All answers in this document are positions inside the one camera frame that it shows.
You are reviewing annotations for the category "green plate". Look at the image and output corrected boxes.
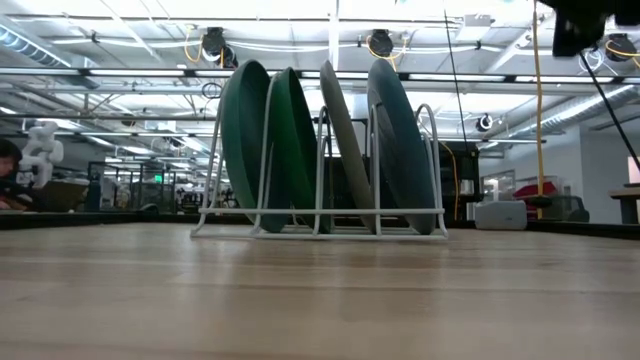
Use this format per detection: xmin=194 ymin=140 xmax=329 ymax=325
xmin=269 ymin=66 xmax=333 ymax=235
xmin=219 ymin=58 xmax=292 ymax=234

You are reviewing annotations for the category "grey plate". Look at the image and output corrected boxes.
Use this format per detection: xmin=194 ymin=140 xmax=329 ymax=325
xmin=318 ymin=59 xmax=379 ymax=235

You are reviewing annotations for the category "blue plate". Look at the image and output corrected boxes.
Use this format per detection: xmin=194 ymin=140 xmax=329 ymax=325
xmin=366 ymin=58 xmax=438 ymax=236

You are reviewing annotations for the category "black equipment cabinet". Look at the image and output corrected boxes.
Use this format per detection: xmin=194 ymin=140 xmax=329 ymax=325
xmin=438 ymin=141 xmax=482 ymax=222

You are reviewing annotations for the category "grey control box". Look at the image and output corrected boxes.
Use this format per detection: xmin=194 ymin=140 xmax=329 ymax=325
xmin=473 ymin=199 xmax=529 ymax=232

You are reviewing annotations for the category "yellow broom stick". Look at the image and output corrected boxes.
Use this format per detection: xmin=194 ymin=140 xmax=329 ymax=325
xmin=530 ymin=0 xmax=546 ymax=221

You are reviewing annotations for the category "dark blue bottle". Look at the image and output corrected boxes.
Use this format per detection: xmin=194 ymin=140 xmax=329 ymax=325
xmin=88 ymin=178 xmax=103 ymax=211

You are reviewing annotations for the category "laptop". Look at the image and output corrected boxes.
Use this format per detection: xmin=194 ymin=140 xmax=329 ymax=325
xmin=34 ymin=178 xmax=91 ymax=212

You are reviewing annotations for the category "white robot figure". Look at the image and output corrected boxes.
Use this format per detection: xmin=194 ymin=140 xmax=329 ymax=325
xmin=17 ymin=121 xmax=66 ymax=190

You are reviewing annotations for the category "wooden side table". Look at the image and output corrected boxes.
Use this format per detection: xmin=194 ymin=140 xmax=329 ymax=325
xmin=608 ymin=185 xmax=640 ymax=225

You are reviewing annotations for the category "white shoe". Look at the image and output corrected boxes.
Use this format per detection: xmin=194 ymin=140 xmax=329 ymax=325
xmin=0 ymin=137 xmax=31 ymax=212

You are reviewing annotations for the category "white wire dish rack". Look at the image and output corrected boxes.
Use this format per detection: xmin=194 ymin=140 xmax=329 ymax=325
xmin=189 ymin=74 xmax=450 ymax=240

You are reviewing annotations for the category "black aluminium table frame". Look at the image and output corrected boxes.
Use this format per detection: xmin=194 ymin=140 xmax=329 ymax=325
xmin=0 ymin=210 xmax=640 ymax=240

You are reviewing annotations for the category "long black cable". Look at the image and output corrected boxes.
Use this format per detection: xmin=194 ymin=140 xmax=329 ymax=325
xmin=578 ymin=49 xmax=640 ymax=174

